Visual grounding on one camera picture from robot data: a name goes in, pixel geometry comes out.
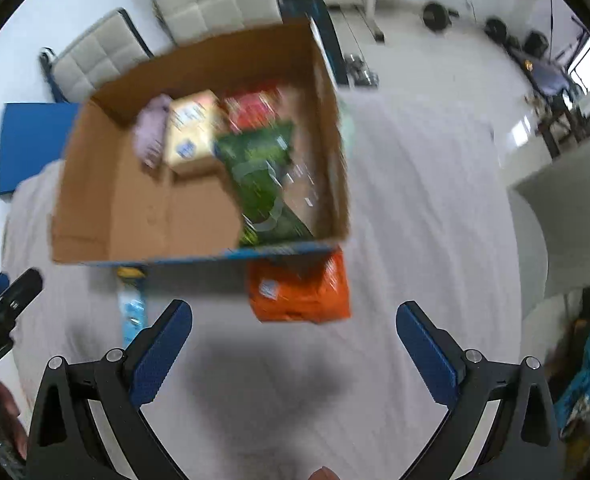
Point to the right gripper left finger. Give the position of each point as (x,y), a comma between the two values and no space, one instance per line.
(65,441)

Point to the chrome dumbbell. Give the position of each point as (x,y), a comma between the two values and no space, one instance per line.
(359,72)

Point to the orange snack packet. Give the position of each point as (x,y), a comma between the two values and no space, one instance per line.
(302,288)

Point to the green snack packet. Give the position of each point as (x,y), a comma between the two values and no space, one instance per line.
(257,161)

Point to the cream tissue box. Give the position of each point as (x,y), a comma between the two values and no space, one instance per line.
(193,126)

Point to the light blue stick packet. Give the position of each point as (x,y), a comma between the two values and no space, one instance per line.
(131,301)

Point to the floor barbell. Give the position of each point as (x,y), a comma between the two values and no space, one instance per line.
(439,18)

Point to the black weight bench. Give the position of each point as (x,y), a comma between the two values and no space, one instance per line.
(318,12)

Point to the right hand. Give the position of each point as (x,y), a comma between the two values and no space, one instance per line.
(324,473)

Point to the cardboard box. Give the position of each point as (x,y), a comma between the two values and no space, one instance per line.
(110,210)

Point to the white quilted chair left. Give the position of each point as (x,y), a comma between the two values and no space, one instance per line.
(103,52)

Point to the beige plastic chair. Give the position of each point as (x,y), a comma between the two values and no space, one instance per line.
(551,217)

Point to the purple fluffy towel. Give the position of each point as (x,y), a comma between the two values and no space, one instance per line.
(150,130)

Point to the red snack packet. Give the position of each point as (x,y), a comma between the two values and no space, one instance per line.
(252,109)

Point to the blue foam mat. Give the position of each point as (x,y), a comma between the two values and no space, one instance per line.
(31,136)

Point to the white table cloth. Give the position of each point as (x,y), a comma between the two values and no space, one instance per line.
(429,221)

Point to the black treadmill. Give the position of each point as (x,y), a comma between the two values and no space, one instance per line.
(548,78)

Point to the dark wooden chair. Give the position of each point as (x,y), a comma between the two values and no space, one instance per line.
(562,125)

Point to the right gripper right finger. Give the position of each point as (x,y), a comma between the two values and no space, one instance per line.
(522,443)

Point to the left hand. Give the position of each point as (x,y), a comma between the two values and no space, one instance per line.
(13,437)

